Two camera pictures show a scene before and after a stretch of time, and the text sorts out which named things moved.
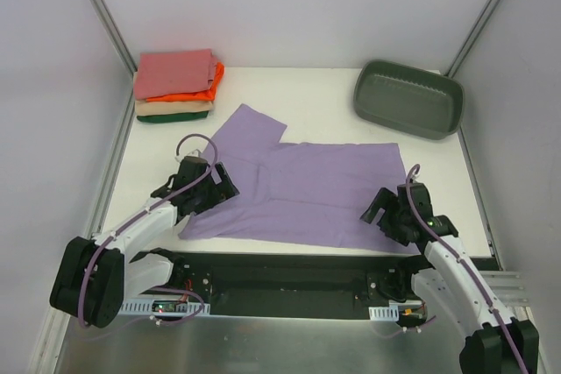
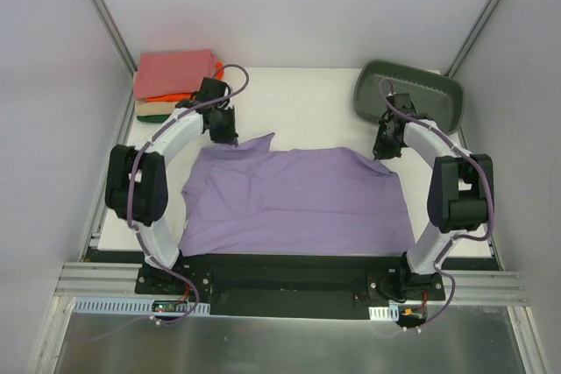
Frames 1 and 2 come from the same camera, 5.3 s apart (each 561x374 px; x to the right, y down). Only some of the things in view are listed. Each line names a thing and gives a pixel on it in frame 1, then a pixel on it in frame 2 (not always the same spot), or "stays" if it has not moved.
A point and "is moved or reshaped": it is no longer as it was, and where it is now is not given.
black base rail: (293, 286) stays
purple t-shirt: (297, 194) is moved or reshaped
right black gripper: (385, 213) -> (386, 142)
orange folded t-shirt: (205, 95) stays
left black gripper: (217, 187) -> (223, 127)
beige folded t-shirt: (145, 108) stays
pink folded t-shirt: (171, 73) stays
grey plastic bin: (408, 99) stays
